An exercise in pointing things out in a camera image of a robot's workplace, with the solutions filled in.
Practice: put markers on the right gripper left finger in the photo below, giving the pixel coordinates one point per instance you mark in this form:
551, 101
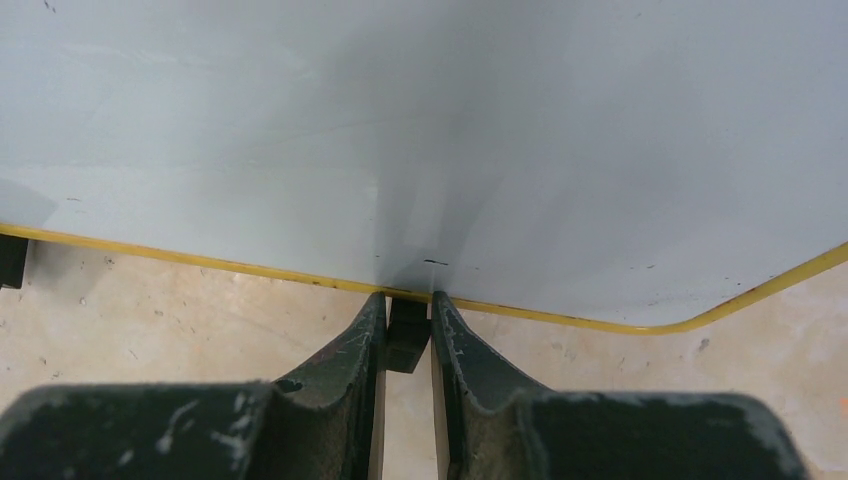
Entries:
322, 420

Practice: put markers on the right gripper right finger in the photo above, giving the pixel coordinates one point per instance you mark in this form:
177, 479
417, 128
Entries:
495, 422

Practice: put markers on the black whiteboard clip foot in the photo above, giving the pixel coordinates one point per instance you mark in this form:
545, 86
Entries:
408, 334
13, 254

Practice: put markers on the white whiteboard yellow edge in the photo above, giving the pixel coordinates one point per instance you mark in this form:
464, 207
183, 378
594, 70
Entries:
643, 166

